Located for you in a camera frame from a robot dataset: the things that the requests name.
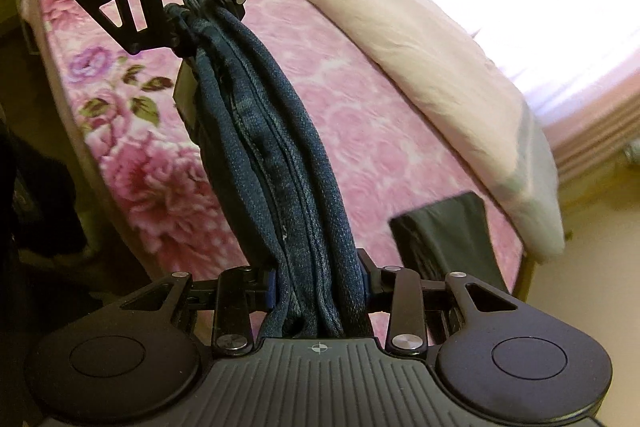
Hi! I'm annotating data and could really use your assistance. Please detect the pink floral blanket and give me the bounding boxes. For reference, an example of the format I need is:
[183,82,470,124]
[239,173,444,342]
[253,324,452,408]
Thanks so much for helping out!
[25,0,530,279]

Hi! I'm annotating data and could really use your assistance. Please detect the wall radiator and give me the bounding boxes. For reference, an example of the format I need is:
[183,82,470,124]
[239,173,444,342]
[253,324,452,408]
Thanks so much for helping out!
[548,93,640,190]

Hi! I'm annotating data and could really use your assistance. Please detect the folded black garment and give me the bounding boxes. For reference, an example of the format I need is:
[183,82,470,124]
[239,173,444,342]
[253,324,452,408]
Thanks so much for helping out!
[388,190,512,294]

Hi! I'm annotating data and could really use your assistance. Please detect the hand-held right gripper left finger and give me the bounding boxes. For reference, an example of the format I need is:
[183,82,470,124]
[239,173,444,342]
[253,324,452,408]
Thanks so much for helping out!
[118,265,279,356]

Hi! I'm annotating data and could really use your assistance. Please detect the blue denim jeans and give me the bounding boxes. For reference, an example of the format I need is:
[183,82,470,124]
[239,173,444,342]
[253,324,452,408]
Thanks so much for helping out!
[164,0,377,339]

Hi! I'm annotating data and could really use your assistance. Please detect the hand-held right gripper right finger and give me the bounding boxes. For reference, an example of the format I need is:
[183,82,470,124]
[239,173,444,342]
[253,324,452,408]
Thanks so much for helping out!
[356,249,519,351]

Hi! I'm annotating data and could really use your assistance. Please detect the pale pink quilt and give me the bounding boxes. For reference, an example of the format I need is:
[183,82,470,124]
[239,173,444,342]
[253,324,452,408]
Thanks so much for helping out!
[268,0,567,264]

